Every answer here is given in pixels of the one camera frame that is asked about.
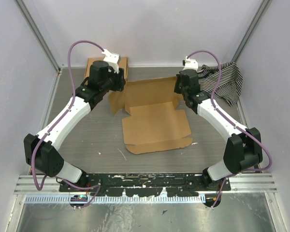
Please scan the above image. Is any white slotted cable duct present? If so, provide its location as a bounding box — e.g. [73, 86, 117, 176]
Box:
[24, 194, 206, 204]

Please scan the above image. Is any cardboard box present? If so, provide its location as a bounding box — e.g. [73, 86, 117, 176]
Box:
[84, 57, 129, 81]
[108, 76, 193, 155]

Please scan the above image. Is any folded closed cardboard box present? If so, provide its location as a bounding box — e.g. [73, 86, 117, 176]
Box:
[84, 57, 129, 81]

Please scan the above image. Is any aluminium front rail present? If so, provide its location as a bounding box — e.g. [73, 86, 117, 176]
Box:
[14, 173, 277, 194]

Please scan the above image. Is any left aluminium corner post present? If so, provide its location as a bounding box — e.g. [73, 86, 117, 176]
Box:
[14, 0, 61, 72]

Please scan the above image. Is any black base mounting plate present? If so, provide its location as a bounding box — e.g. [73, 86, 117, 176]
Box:
[58, 172, 232, 197]

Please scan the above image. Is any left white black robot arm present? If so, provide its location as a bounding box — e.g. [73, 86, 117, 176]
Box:
[24, 60, 126, 192]

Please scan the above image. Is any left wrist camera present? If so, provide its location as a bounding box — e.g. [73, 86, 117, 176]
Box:
[102, 49, 121, 73]

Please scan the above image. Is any aluminium corner post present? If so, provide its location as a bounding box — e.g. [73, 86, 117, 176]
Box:
[14, 0, 61, 72]
[231, 0, 272, 63]

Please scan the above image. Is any right aluminium corner post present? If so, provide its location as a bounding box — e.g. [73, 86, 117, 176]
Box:
[231, 0, 272, 63]

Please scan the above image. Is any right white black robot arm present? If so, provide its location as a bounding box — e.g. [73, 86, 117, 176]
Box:
[174, 69, 263, 191]

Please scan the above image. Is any black white striped cloth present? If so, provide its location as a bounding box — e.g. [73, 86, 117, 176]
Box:
[198, 62, 243, 106]

